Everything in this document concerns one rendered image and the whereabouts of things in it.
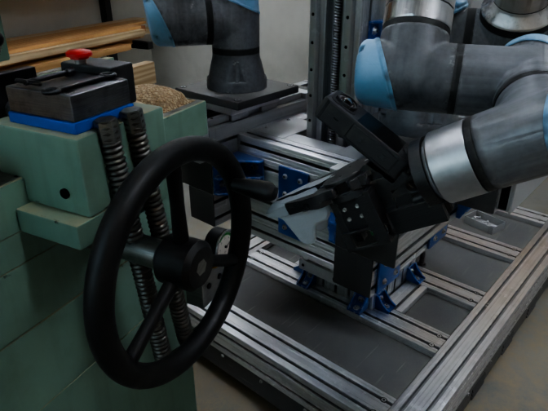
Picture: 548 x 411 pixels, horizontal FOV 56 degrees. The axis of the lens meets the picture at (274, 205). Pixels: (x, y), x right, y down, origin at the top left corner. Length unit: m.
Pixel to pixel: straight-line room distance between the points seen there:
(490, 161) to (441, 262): 1.30
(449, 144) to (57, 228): 0.41
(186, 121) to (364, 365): 0.78
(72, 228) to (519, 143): 0.44
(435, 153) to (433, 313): 1.08
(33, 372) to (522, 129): 0.62
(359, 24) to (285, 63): 3.00
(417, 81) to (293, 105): 0.87
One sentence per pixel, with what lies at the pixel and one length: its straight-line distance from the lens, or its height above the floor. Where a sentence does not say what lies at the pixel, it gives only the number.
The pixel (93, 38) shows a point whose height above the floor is 0.61.
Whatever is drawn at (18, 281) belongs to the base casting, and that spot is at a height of 0.78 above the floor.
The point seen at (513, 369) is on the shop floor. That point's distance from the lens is 1.78.
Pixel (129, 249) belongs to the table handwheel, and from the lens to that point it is 0.63.
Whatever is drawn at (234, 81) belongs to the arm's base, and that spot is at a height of 0.85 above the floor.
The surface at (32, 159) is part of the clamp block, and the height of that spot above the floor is 0.93.
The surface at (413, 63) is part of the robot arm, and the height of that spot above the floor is 1.02.
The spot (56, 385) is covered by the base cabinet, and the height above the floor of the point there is 0.60.
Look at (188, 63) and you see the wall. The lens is 4.60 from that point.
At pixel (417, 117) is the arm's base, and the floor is 0.86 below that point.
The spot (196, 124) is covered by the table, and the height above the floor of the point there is 0.87.
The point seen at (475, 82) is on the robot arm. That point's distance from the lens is 0.57.
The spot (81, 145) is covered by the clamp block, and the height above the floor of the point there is 0.95.
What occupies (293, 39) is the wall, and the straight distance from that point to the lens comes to 4.09.
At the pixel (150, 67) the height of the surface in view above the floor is 0.93.
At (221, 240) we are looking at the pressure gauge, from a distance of 0.90.
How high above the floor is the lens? 1.13
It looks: 27 degrees down
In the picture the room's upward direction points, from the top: straight up
